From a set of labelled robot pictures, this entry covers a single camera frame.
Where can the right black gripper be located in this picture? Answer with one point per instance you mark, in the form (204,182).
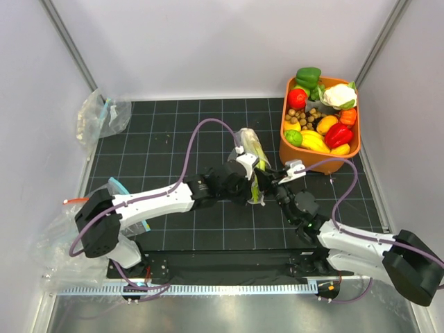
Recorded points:
(272,177)

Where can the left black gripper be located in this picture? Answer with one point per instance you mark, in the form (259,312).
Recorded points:
(242,200)

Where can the clear polka dot zip bag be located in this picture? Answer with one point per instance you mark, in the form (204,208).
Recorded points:
(244,137)

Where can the green celery stalk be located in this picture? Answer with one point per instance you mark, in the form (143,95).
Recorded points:
(257,195)

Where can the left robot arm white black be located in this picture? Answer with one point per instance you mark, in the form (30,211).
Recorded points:
(104,216)

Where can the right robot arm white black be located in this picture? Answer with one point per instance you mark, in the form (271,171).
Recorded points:
(401,260)

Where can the clear bag blue zipper back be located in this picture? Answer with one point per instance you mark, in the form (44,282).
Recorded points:
(99,118)

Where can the clear bag orange zipper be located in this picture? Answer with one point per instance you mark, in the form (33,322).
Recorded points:
(50,251)

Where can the orange plastic bin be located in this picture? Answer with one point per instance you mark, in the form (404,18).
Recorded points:
(288,152)

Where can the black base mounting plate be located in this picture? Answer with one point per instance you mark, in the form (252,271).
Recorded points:
(234,267)

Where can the yellow banana bunch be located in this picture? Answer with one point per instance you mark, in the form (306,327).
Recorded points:
(313,141)

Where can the green lime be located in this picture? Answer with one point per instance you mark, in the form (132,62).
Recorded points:
(294,137)

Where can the yellow lemon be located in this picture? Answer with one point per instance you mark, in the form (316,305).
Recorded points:
(341,150)

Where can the red bell pepper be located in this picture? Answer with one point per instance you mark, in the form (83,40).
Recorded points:
(338,135)

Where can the yellow orange mango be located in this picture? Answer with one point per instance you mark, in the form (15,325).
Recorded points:
(326,123)

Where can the small orange pumpkin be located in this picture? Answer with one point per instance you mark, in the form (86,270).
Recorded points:
(348,117)

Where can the red tomato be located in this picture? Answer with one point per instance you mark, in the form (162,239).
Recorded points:
(296,99)

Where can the white cauliflower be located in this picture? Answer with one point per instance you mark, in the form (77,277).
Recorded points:
(341,96)

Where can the green bell pepper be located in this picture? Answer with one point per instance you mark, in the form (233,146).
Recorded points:
(308,77)

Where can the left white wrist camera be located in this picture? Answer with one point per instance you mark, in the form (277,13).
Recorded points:
(247,160)

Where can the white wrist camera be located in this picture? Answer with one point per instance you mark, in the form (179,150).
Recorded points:
(247,160)
(294,170)

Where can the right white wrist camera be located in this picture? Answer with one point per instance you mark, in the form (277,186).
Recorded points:
(294,170)

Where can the slotted cable duct rail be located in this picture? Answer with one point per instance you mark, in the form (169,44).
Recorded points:
(121,289)

